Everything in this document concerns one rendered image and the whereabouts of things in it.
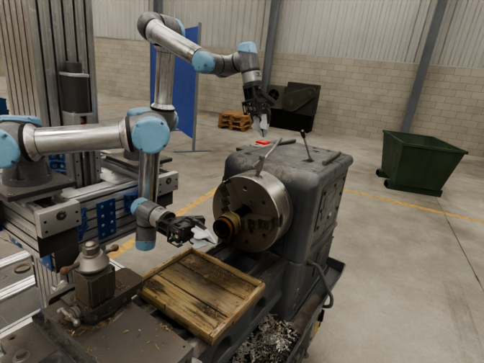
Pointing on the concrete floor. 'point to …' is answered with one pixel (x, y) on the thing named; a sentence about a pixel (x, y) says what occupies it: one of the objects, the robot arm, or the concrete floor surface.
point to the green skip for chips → (417, 163)
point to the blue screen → (182, 88)
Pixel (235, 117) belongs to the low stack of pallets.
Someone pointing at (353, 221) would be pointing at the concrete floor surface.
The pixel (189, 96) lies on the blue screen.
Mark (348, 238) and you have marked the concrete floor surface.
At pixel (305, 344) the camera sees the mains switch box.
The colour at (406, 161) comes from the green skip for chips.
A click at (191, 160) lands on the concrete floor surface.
